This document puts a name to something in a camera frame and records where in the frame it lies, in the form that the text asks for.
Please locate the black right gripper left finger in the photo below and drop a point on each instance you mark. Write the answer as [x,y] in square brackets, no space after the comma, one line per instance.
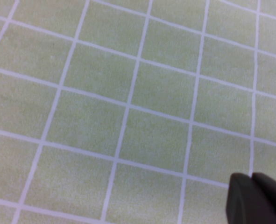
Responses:
[242,203]

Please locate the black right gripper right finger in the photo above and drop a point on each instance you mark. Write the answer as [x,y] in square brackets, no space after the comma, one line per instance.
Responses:
[275,193]

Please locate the green checkered tablecloth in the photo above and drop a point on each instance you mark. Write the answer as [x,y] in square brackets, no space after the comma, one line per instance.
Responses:
[128,93]

